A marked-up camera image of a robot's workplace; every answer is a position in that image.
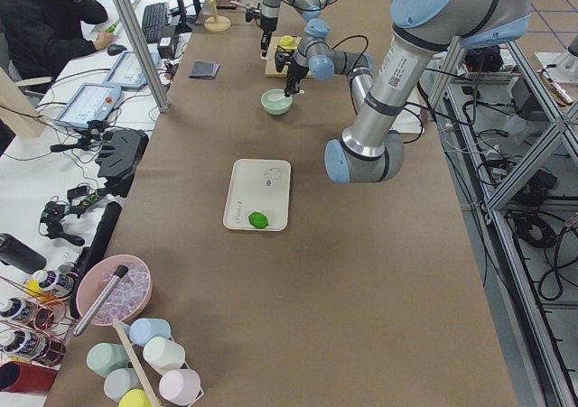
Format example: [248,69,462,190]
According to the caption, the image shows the black keyboard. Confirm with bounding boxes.
[141,2,168,44]

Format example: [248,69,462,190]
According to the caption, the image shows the blue teach pendant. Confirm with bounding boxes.
[103,51,147,90]
[54,83,122,129]

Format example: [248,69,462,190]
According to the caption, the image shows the light blue plastic cup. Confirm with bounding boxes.
[129,318,172,347]

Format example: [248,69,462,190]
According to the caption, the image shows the wooden mug tree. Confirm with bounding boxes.
[203,0,231,32]

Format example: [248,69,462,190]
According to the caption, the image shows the bamboo cutting board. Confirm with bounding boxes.
[265,35,301,78]

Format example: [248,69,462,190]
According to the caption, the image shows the mint green bowl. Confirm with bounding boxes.
[260,88,293,116]

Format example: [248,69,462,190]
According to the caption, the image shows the cream rabbit tray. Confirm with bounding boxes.
[222,159,292,232]

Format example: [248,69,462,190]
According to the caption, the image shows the copper wire bottle rack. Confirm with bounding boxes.
[1,270,75,368]

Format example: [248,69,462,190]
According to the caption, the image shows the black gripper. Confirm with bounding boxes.
[260,18,276,56]
[286,54,307,92]

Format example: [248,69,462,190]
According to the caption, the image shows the aluminium frame post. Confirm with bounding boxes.
[112,0,169,113]

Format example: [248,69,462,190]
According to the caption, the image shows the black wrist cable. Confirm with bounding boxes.
[315,34,425,145]

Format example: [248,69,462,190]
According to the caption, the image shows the metal muddler in bowl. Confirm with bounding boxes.
[72,264,129,337]

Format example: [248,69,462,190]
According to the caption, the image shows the seated person in black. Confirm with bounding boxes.
[1,0,115,79]

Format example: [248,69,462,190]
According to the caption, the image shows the grey and pink cloths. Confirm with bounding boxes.
[189,60,220,80]

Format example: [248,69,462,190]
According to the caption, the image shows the pale pink plastic cup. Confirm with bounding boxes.
[159,369,203,406]

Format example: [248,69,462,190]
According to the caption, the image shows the white plastic spoon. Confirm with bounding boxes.
[279,89,305,98]

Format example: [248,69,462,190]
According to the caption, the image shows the pink ribbed bowl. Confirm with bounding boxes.
[76,254,153,326]

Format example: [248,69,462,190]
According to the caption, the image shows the blue teach pendant near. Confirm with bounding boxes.
[54,83,122,129]

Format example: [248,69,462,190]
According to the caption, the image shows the black water bottle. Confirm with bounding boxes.
[1,233,46,274]

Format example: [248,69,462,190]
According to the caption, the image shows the grey blue plastic cup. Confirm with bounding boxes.
[103,368,142,402]

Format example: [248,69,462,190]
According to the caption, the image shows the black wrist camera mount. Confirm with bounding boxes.
[274,49,294,73]
[245,3,262,24]

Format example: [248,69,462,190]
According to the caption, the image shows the mint green plastic cup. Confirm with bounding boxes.
[86,343,129,377]

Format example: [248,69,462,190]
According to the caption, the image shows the pale green plastic cup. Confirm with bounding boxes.
[143,337,186,375]

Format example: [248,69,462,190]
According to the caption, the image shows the top stacked lemon slice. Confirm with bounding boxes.
[278,35,295,49]

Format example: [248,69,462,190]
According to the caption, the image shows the yellow plastic cup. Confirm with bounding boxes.
[118,388,152,407]

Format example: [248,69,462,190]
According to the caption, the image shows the blue teach pendant far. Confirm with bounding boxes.
[103,51,147,90]

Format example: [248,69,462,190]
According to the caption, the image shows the green lime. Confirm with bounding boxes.
[247,211,269,229]

